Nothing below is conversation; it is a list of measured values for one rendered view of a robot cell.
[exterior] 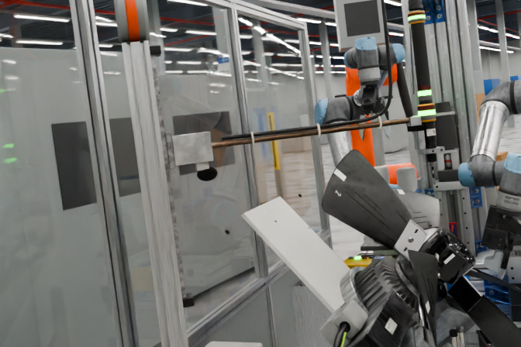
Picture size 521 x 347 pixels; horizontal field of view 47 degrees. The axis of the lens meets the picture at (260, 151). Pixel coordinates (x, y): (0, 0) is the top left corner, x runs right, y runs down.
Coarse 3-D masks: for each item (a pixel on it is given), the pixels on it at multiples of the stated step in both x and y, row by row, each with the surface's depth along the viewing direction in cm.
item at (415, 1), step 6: (414, 0) 153; (420, 0) 153; (414, 6) 153; (420, 6) 153; (426, 126) 155; (432, 126) 155; (426, 132) 155; (432, 132) 155; (426, 138) 155; (432, 138) 155; (426, 144) 156; (432, 144) 155; (426, 156) 157; (432, 156) 156
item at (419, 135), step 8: (416, 120) 154; (408, 128) 157; (416, 128) 154; (424, 128) 154; (416, 136) 155; (424, 136) 155; (416, 144) 156; (424, 144) 155; (424, 152) 154; (432, 152) 153; (440, 152) 154
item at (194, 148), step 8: (168, 136) 140; (176, 136) 139; (184, 136) 140; (192, 136) 140; (200, 136) 140; (208, 136) 141; (168, 144) 140; (176, 144) 139; (184, 144) 140; (192, 144) 140; (200, 144) 140; (208, 144) 141; (168, 152) 140; (176, 152) 139; (184, 152) 140; (192, 152) 140; (200, 152) 140; (208, 152) 141; (176, 160) 139; (184, 160) 140; (192, 160) 140; (200, 160) 140; (208, 160) 141
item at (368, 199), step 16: (352, 160) 150; (336, 176) 145; (352, 176) 147; (368, 176) 149; (352, 192) 145; (368, 192) 147; (384, 192) 149; (336, 208) 141; (352, 208) 143; (368, 208) 145; (384, 208) 147; (400, 208) 149; (352, 224) 142; (368, 224) 144; (384, 224) 146; (400, 224) 148; (384, 240) 145
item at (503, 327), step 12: (480, 300) 141; (468, 312) 147; (480, 312) 144; (492, 312) 139; (480, 324) 145; (492, 324) 141; (504, 324) 137; (492, 336) 144; (504, 336) 140; (516, 336) 134
